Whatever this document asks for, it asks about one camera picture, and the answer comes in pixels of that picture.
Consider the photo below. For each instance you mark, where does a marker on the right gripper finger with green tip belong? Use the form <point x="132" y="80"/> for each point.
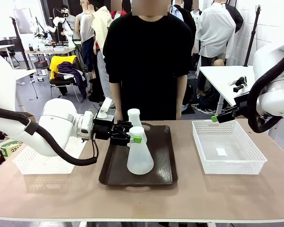
<point x="232" y="110"/>
<point x="226" y="117"/>

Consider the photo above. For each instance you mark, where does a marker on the left gripper finger with green tip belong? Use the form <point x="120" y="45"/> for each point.
<point x="123" y="125"/>
<point x="123" y="139"/>

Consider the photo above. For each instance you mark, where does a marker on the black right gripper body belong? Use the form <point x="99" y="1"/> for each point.
<point x="242" y="105"/>

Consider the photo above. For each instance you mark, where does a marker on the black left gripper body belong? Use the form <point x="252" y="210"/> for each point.
<point x="104" y="130"/>

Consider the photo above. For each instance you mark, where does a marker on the translucent plastic conical flask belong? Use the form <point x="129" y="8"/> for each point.
<point x="135" y="117"/>
<point x="139" y="158"/>

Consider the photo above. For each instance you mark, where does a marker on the person right forearm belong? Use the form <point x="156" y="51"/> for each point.
<point x="115" y="97"/>

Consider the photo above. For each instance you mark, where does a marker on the person left forearm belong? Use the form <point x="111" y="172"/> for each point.
<point x="181" y="94"/>

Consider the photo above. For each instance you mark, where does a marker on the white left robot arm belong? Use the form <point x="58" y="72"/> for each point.
<point x="54" y="118"/>

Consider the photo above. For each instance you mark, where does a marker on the person right hand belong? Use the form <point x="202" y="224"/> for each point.
<point x="119" y="116"/>

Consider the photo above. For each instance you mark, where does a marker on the person left hand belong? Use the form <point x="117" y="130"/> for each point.
<point x="179" y="116"/>

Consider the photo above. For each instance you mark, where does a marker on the white side table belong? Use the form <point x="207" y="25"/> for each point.
<point x="222" y="78"/>

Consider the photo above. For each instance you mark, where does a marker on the white label sticker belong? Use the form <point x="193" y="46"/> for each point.
<point x="221" y="151"/>

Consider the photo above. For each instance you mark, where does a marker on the dark brown plastic tray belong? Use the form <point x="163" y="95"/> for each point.
<point x="163" y="153"/>

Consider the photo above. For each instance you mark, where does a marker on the white perforated plastic basket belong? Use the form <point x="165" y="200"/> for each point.
<point x="227" y="165"/>
<point x="38" y="165"/>

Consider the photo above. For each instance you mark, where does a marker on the grey trousers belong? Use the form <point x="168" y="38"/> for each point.
<point x="104" y="78"/>

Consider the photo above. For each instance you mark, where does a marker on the dark purple garment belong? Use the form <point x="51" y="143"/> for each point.
<point x="73" y="73"/>

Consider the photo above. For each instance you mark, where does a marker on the black tripod stand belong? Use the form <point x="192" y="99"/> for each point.
<point x="20" y="45"/>
<point x="252" y="37"/>

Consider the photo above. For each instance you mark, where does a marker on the person torso black shirt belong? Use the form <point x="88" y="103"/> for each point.
<point x="149" y="59"/>

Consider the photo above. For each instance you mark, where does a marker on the yellow cloth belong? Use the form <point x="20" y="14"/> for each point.
<point x="61" y="61"/>

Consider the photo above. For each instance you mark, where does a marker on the mannequin with white shirt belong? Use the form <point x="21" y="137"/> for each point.
<point x="215" y="28"/>

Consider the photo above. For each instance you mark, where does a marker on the black hanging jacket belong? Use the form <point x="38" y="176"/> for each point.
<point x="235" y="16"/>

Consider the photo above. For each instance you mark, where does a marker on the green white cardboard box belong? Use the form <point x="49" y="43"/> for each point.
<point x="10" y="149"/>

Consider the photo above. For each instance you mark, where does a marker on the white background table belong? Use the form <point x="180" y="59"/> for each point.
<point x="26" y="74"/>

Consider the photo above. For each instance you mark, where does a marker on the mannequin with cream jacket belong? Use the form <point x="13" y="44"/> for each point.
<point x="101" y="23"/>

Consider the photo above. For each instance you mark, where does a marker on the mannequin with white tank top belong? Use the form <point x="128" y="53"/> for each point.
<point x="86" y="26"/>

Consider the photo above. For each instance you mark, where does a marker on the white humanoid robot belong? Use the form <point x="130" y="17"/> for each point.
<point x="62" y="23"/>

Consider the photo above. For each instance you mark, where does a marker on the black office chair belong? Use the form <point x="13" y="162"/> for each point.
<point x="8" y="53"/>

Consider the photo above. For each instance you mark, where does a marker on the white board panel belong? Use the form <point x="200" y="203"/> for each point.
<point x="22" y="21"/>

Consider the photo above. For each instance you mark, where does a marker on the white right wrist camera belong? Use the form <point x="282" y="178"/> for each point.
<point x="239" y="84"/>

